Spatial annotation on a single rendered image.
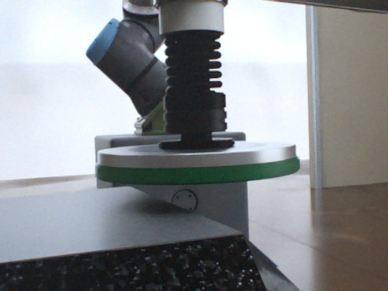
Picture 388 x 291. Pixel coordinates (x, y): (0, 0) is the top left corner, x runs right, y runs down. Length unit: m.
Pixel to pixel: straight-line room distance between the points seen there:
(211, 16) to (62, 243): 0.28
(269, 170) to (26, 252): 0.23
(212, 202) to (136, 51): 0.50
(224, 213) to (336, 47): 5.13
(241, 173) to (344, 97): 6.04
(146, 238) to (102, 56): 1.19
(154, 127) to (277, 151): 1.00
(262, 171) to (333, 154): 5.94
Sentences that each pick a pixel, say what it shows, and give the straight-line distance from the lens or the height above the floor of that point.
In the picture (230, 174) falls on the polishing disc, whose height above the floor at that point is 0.84.
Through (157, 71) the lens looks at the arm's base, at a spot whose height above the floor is 1.04.
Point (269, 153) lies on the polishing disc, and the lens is 0.48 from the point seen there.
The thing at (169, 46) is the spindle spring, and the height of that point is 0.97.
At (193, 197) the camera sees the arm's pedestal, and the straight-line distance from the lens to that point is 1.45.
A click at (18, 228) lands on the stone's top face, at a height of 0.81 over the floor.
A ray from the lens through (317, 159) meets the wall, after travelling 6.22.
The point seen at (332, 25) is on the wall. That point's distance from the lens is 6.48.
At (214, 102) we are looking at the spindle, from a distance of 0.53.
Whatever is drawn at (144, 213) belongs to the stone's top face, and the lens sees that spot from 0.49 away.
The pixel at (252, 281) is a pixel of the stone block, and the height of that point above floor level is 0.78.
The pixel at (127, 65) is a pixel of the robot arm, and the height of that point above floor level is 1.06.
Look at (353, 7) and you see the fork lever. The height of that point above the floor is 1.06.
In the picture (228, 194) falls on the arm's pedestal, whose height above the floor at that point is 0.67.
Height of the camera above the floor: 0.89
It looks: 3 degrees down
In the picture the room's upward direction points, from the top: 2 degrees counter-clockwise
